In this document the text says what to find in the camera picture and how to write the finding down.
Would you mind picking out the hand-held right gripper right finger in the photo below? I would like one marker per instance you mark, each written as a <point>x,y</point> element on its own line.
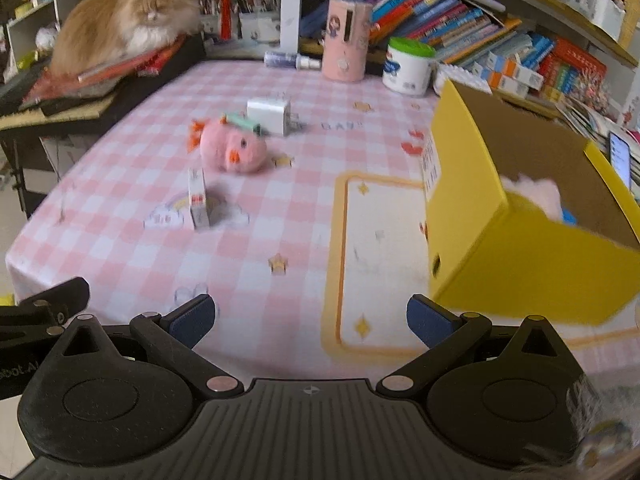
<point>427,322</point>

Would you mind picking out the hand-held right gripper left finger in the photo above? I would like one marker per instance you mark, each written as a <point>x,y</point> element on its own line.
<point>192,322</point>

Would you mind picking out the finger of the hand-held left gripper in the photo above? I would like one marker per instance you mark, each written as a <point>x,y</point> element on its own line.
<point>35,312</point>

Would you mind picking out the yellow cardboard box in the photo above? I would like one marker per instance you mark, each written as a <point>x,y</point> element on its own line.
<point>480,260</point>

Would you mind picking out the small white red-label box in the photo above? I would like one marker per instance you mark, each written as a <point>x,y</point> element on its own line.
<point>199,200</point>

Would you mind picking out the large pink plush toy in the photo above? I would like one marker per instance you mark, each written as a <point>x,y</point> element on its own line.
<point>532,195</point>

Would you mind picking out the small pink chick plush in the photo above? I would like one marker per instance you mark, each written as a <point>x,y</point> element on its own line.
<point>235,150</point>

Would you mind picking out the white charger plug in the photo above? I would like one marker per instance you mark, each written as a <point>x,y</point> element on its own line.
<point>267,115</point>

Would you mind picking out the pink checkered tablecloth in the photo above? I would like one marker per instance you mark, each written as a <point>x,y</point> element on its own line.
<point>125,240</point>

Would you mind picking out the black case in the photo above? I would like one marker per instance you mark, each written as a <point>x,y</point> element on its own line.
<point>75,105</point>

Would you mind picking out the white ribbed tissue pack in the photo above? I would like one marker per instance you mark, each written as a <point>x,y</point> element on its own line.
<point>465,77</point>

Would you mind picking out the orange white carton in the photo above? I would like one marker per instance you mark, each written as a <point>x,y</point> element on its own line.
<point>517,70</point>
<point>500,82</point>

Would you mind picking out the white jar green lid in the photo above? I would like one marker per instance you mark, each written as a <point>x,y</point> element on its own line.
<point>407,70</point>

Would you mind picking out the black smartphone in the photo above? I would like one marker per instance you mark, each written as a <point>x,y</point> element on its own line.
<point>620,157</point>

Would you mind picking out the stack of magazines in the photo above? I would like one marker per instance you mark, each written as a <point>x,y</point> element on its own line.
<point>585,120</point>

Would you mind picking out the red flat book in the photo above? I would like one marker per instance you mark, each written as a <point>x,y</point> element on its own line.
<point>125,65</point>

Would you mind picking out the small clear spray bottle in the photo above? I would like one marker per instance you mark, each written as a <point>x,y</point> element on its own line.
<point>285,60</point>

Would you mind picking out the red boxed book set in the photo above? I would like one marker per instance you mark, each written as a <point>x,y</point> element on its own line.
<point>575,70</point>

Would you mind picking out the fluffy orange white cat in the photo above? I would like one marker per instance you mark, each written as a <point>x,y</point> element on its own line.
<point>115,20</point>

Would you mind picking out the white pen holder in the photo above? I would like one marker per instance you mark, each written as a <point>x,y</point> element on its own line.
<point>257,25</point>

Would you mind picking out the red doll figurine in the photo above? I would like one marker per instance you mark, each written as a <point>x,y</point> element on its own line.
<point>225,15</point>

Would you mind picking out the row of colourful books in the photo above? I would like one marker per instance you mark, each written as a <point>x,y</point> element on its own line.
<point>415,10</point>

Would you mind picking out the white wooden bookshelf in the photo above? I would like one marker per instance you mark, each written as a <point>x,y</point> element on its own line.
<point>292,5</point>

